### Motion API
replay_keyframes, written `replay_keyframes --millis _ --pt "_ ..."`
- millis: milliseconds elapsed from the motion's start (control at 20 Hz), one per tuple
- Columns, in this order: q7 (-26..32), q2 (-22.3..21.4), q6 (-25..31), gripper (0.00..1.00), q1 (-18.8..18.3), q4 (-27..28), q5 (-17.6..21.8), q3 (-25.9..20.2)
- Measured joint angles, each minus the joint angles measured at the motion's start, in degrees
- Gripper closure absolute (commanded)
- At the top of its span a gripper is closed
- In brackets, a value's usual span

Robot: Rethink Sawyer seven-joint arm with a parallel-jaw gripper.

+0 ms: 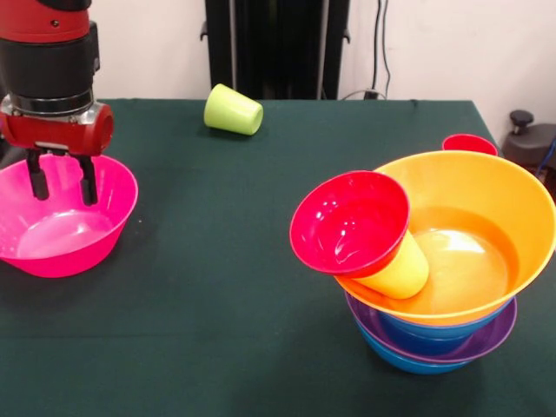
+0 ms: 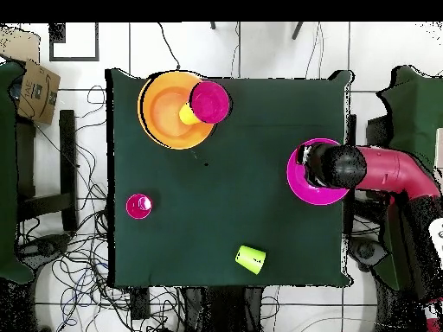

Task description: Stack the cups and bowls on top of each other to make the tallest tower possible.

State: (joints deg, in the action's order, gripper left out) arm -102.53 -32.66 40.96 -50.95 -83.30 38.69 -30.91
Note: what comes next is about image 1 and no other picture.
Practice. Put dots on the red plastic cup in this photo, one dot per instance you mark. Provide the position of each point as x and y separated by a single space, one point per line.
469 143

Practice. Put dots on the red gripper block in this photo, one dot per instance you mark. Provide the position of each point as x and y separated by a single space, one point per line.
56 132

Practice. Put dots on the small teal blue bowl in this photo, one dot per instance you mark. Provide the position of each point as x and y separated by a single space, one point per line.
425 345

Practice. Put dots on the purple plastic bowl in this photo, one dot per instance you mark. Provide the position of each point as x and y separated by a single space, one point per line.
495 339

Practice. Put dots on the large pink plastic bowl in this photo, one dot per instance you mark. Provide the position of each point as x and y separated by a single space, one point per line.
65 243

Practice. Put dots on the small red plastic bowl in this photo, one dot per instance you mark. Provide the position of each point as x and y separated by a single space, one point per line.
347 226

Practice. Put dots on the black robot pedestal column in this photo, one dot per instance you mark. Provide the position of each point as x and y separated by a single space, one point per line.
278 43

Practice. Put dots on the green plastic cup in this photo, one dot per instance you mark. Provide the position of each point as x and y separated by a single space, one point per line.
232 110

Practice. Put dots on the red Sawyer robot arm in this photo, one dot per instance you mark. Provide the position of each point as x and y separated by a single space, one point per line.
43 52

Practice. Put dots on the large orange plastic bowl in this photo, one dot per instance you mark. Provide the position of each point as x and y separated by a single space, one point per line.
478 191

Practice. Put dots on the dark green tablecloth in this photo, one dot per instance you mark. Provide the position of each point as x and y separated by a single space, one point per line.
217 347

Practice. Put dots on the yellow plastic cup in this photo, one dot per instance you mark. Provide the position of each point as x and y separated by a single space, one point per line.
399 278

